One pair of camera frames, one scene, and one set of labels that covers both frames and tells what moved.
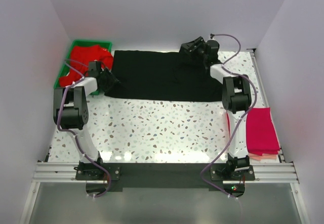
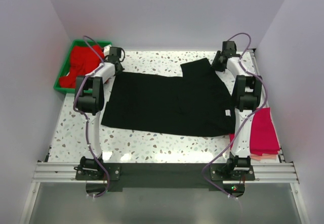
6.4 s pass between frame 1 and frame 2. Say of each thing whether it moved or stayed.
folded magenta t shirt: stayed
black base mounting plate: stayed
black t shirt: moved
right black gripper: moved
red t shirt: stayed
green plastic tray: stayed
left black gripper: moved
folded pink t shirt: stayed
